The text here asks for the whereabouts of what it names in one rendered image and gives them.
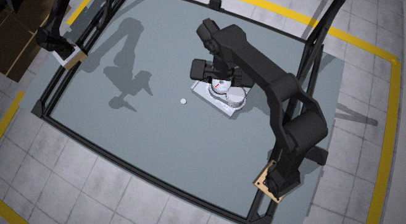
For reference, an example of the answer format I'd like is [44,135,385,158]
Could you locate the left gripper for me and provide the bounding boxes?
[190,59,254,88]

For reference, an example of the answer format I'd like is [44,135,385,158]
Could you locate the white gear with red arrow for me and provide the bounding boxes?
[212,79,231,94]

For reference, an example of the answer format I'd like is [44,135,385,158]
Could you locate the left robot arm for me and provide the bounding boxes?
[196,18,328,199]

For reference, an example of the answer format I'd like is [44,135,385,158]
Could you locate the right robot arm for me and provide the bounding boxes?
[35,0,75,60]

